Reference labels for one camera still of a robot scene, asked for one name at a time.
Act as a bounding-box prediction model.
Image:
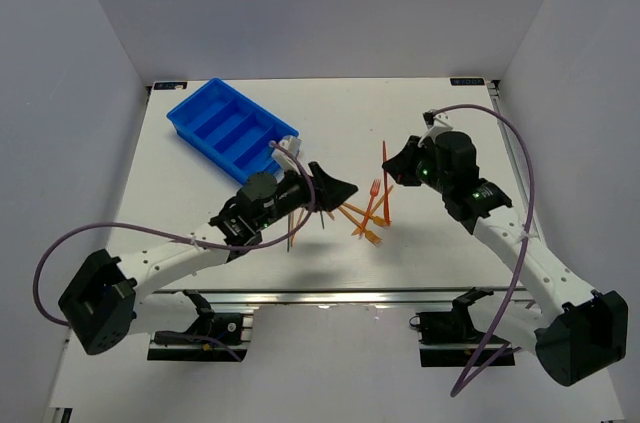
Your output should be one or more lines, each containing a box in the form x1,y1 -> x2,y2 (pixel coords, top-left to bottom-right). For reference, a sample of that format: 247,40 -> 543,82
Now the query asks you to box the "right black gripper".
383,136 -> 451,194

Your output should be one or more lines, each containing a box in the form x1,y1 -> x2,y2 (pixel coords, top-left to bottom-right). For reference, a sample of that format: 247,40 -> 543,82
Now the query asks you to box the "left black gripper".
256,162 -> 357,231

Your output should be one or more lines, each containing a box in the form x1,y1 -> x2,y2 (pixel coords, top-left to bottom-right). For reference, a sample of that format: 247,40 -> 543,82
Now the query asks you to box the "red-orange chopstick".
382,140 -> 387,173

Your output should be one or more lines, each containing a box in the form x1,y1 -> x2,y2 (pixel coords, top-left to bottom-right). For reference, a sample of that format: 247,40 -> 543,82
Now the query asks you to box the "red-orange plastic fork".
358,178 -> 381,238

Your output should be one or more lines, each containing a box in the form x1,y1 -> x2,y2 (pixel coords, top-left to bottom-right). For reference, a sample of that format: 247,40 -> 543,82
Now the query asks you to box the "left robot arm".
59,162 -> 358,355

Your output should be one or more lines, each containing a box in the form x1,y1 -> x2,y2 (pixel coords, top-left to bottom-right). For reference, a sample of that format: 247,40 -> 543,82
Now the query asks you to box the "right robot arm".
382,131 -> 628,387

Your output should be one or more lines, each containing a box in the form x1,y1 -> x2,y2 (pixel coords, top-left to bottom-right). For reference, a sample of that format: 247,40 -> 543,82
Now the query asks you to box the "orange chopstick under forks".
371,186 -> 393,227

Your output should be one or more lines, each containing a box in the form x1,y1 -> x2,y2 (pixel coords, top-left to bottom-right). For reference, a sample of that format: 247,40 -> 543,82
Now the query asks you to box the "orange chopstick long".
289,208 -> 307,247

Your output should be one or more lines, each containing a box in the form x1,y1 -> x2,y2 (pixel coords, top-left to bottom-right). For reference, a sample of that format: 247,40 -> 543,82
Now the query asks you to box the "orange fork right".
343,203 -> 389,227

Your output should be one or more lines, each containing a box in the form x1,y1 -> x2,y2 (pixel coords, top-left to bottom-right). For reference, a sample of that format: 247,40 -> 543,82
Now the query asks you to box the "orange fork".
339,203 -> 382,247
343,203 -> 389,227

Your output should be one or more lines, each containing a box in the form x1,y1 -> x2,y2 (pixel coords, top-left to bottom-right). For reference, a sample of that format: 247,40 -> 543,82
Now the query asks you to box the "orange fork lower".
339,203 -> 382,247

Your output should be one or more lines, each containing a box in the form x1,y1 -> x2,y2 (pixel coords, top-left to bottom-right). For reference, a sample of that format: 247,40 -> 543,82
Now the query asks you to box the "right table logo sticker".
449,77 -> 486,86

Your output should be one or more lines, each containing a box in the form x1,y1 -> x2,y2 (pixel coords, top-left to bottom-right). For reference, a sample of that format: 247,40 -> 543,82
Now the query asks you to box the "blue divided plastic tray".
167,79 -> 299,185

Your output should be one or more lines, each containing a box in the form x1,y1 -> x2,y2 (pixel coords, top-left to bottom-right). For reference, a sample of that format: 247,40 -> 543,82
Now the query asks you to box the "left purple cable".
32,140 -> 317,328

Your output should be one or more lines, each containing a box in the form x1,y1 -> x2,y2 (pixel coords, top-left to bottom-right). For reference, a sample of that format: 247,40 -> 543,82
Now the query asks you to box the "purple cable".
32,140 -> 317,328
429,103 -> 533,398

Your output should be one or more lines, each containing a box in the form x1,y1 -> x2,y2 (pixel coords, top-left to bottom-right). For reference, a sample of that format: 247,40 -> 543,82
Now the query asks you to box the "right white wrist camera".
418,110 -> 453,147

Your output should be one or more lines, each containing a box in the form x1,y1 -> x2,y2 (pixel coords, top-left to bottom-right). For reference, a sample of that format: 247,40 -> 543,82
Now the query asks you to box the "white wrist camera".
418,110 -> 453,147
269,135 -> 301,175

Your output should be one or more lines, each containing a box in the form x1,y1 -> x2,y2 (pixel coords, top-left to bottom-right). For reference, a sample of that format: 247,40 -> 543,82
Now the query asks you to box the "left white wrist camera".
269,135 -> 301,175

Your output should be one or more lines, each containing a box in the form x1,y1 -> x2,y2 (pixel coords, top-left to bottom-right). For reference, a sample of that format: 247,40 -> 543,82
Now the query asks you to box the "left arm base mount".
139,290 -> 253,363

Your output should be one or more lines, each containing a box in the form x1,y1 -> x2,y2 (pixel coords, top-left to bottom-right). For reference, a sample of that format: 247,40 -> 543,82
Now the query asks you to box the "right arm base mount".
409,287 -> 502,369

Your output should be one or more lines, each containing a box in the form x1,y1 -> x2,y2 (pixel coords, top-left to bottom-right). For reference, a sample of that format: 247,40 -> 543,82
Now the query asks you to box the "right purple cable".
429,103 -> 533,398

